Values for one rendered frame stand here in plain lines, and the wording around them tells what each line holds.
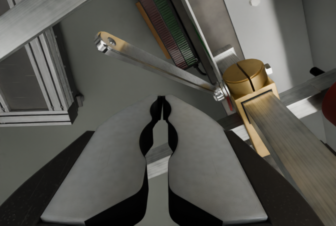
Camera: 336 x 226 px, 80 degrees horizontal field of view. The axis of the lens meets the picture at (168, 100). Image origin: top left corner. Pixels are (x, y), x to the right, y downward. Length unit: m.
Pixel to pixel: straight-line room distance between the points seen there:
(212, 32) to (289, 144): 0.25
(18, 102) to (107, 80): 0.44
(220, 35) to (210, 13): 0.04
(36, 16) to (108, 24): 0.88
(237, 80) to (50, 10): 0.21
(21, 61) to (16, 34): 0.83
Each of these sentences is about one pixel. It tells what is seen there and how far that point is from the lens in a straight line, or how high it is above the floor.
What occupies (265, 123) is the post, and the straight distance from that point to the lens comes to 0.23.
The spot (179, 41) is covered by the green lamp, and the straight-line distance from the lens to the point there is 0.39.
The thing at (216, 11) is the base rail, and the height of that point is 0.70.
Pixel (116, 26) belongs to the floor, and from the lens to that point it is 1.12.
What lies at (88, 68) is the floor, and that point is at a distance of 1.23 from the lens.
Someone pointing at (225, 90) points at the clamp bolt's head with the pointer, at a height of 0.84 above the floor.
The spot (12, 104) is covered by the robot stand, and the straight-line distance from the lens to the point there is 1.25.
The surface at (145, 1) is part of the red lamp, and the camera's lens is 0.37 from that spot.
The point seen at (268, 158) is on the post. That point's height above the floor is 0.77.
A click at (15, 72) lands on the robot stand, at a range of 1.14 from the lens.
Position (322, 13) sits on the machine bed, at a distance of 0.50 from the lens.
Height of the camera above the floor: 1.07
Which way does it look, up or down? 59 degrees down
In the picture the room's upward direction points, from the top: 176 degrees clockwise
